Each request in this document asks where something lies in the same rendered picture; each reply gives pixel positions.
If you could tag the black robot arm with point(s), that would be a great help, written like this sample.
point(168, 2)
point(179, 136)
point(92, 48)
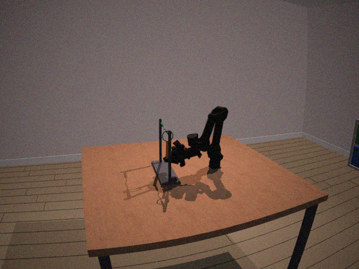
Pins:
point(217, 117)

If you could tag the grey wire rig on two posts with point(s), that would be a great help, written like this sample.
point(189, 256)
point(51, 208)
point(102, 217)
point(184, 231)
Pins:
point(164, 171)

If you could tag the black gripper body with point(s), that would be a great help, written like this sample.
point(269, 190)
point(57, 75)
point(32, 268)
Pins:
point(181, 157)

